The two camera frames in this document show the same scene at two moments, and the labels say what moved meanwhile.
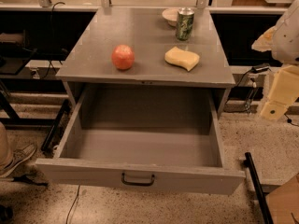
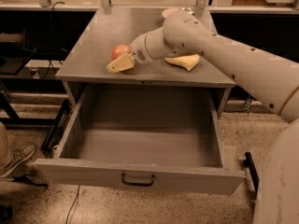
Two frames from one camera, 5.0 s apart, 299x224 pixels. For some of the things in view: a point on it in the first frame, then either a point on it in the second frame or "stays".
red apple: x=123 y=57 stays
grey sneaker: x=19 y=157 stays
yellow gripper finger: x=283 y=92 -> x=127 y=61
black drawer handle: x=137 y=184 stays
